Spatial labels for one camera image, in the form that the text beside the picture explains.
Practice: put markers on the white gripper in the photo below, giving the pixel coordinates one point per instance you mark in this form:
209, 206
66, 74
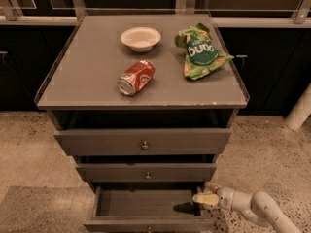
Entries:
224, 198

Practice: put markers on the grey bottom drawer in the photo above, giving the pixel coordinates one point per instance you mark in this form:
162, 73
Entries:
147, 208

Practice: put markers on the grey drawer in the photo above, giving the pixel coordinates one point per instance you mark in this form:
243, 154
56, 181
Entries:
147, 208
147, 172
163, 141

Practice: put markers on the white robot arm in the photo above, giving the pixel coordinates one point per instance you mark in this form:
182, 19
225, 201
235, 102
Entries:
259, 208

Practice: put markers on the grey drawer cabinet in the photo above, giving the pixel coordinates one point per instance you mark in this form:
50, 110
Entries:
81, 90

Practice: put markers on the grey top drawer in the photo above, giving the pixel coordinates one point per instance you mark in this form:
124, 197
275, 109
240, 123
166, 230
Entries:
163, 141

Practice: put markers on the grey middle drawer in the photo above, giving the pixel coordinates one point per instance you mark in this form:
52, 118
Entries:
147, 172

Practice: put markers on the green chip bag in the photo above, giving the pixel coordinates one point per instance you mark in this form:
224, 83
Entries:
202, 57

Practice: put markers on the crushed red soda can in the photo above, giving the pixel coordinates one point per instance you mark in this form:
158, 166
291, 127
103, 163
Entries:
136, 77

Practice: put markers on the white paper bowl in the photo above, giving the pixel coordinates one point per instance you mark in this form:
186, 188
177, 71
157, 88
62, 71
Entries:
140, 39

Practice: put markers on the white cylindrical post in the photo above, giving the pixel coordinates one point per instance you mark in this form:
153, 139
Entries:
301, 110

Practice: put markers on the dark counter with metal rail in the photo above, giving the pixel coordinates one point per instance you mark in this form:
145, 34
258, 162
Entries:
270, 40

